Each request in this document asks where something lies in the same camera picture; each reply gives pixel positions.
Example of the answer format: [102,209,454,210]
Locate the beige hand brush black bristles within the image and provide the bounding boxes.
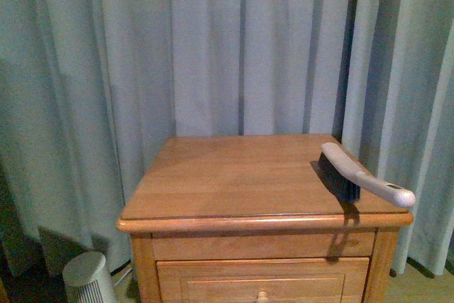
[318,142,416,208]

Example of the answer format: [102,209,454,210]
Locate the wooden nightstand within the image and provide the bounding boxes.
[117,134,413,302]

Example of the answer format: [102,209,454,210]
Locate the light grey curtain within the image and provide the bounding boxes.
[1,0,453,275]

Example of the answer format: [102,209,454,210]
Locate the wooden drawer knob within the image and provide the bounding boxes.
[255,291,269,303]

